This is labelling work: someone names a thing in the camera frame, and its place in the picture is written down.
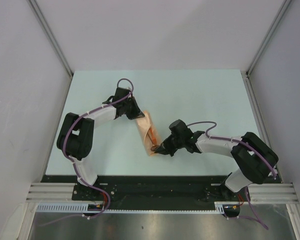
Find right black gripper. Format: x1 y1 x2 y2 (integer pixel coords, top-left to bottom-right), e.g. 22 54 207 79
153 133 184 157

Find orange fork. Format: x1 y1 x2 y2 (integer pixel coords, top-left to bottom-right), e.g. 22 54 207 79
148 128 157 145

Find peach cloth napkin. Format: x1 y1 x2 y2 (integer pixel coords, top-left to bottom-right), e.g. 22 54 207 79
135 111 163 156

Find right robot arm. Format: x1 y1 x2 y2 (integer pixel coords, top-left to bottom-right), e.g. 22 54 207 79
151 119 279 201

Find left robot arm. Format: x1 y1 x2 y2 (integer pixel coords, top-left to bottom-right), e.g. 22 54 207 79
56 87 145 200

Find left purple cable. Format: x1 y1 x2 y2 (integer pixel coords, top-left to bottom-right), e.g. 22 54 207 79
38 78 135 226

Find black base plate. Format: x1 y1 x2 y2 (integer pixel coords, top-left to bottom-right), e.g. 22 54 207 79
41 175 250 210

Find slotted cable duct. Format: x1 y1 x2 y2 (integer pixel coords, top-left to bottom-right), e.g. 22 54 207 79
35 202 240 215

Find aluminium front rail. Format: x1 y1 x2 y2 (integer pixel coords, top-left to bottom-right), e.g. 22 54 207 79
26 182 299 204

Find left aluminium frame post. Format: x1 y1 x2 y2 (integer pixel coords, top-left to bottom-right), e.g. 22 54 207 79
26 0 74 79

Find aluminium frame post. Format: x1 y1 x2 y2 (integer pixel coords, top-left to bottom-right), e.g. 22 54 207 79
26 0 74 79
245 0 294 77

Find right aluminium frame post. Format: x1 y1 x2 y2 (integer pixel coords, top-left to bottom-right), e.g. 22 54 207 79
245 0 294 77

